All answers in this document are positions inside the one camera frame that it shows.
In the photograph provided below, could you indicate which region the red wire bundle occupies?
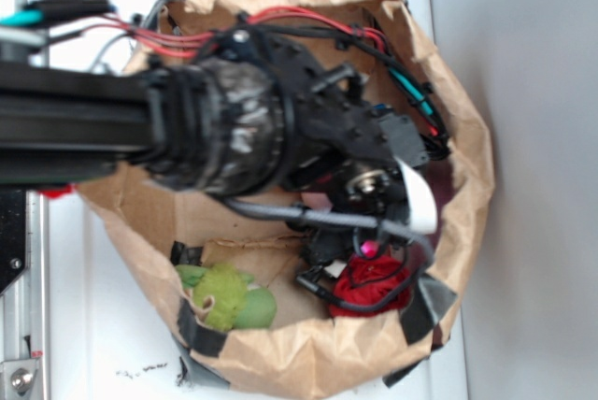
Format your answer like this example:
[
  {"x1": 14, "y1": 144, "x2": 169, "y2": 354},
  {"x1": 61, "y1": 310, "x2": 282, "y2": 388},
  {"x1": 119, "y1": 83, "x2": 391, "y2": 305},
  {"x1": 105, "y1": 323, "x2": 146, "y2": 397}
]
[{"x1": 83, "y1": 5, "x2": 393, "y2": 58}]

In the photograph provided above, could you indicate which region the grey braided cable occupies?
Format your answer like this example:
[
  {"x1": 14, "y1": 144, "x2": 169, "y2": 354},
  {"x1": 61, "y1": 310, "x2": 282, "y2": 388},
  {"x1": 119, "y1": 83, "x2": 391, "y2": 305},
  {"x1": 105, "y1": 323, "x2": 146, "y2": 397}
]
[{"x1": 223, "y1": 197, "x2": 435, "y2": 270}]

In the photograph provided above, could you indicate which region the green plush toy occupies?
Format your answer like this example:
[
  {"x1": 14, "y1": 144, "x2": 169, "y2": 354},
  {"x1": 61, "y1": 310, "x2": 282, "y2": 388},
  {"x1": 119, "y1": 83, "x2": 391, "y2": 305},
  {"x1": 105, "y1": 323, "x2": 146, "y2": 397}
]
[{"x1": 175, "y1": 263, "x2": 278, "y2": 332}]

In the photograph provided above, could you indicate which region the pink plush bunny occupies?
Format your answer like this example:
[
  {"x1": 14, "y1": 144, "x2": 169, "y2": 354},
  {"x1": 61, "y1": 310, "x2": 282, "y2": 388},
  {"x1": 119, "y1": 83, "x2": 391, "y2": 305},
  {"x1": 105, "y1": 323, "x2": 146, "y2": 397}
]
[{"x1": 301, "y1": 192, "x2": 333, "y2": 211}]

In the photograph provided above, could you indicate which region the brown paper bag bin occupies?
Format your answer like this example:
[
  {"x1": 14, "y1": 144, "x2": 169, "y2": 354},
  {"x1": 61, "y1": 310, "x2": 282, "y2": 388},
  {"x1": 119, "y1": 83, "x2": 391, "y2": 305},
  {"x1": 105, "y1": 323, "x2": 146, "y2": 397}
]
[{"x1": 79, "y1": 0, "x2": 494, "y2": 399}]

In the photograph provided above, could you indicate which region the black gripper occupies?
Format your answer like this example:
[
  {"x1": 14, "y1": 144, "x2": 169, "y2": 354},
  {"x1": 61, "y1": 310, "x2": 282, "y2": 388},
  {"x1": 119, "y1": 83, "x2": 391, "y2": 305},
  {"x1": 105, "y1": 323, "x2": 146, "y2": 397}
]
[{"x1": 279, "y1": 63, "x2": 431, "y2": 279}]

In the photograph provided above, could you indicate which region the silver corner bracket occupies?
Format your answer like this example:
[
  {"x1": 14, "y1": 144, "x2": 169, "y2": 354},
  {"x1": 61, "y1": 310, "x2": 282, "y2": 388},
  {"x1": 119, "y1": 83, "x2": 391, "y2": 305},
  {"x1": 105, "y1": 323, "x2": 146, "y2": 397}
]
[{"x1": 1, "y1": 358, "x2": 39, "y2": 400}]

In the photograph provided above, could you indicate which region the black metal bracket plate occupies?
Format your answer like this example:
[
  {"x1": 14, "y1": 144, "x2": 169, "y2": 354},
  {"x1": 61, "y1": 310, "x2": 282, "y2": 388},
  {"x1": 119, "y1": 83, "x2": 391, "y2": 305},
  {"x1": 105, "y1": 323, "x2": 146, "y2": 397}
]
[{"x1": 0, "y1": 190, "x2": 27, "y2": 293}]

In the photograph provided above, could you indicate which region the red crumpled cloth ball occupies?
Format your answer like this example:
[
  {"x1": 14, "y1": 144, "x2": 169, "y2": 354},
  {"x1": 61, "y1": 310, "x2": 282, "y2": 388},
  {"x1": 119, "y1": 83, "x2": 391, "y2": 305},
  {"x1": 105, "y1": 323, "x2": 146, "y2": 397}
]
[{"x1": 328, "y1": 255, "x2": 411, "y2": 317}]

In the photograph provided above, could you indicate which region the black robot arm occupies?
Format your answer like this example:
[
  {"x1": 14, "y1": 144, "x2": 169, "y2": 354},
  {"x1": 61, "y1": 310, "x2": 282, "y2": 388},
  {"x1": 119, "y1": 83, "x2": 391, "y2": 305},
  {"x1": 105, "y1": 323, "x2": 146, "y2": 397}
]
[{"x1": 1, "y1": 28, "x2": 438, "y2": 252}]

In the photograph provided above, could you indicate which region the aluminium frame rail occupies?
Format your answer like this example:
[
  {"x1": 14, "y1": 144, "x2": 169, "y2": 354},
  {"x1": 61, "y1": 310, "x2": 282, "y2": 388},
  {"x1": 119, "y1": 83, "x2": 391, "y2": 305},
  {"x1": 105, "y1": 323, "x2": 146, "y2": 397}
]
[{"x1": 1, "y1": 0, "x2": 50, "y2": 399}]

